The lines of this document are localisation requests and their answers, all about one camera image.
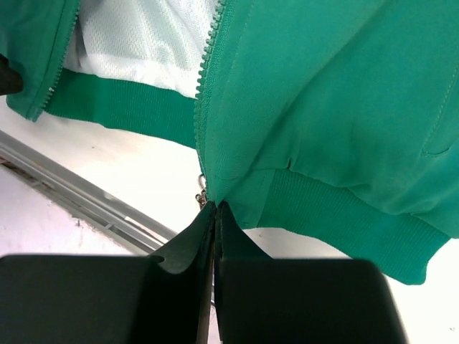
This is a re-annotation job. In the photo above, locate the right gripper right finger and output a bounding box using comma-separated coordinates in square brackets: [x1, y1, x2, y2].
[214, 203, 406, 344]

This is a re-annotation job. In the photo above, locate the green zip-up jacket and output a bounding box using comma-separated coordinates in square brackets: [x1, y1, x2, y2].
[1, 1, 458, 285]

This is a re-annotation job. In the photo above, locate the aluminium table front rail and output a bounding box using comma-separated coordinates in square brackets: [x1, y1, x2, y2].
[1, 132, 176, 254]

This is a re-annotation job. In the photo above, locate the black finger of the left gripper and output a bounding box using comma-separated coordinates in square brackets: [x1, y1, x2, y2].
[0, 54, 24, 96]

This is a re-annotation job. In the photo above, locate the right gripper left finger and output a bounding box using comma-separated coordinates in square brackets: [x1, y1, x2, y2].
[1, 202, 215, 343]

